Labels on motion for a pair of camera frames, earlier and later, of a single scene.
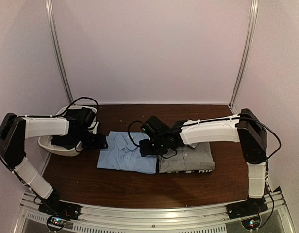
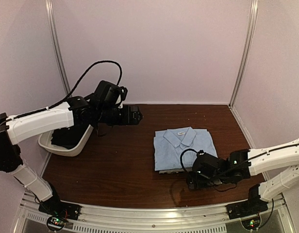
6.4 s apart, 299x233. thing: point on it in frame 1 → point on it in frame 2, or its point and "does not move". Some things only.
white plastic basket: x=45 y=142 does not move
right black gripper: x=146 y=150 → x=191 y=182
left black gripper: x=99 y=143 → x=126 y=119
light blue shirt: x=122 y=154 → x=168 y=144
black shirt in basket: x=69 y=141 does not move
